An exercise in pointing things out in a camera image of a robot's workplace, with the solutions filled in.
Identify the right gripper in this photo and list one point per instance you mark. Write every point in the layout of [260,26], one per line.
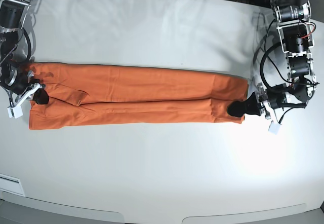
[24,86]

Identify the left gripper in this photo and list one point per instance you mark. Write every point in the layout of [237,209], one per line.
[257,104]

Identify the orange T-shirt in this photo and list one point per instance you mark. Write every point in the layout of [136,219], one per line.
[88,94]

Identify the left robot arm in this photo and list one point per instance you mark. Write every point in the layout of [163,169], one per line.
[295,30]

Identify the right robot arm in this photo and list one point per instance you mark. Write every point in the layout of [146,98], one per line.
[13,15]

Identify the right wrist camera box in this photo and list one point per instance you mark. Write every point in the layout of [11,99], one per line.
[15,112]

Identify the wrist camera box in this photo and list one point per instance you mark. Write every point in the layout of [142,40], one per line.
[15,112]
[274,127]

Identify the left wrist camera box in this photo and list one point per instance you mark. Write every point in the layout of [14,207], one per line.
[274,127]

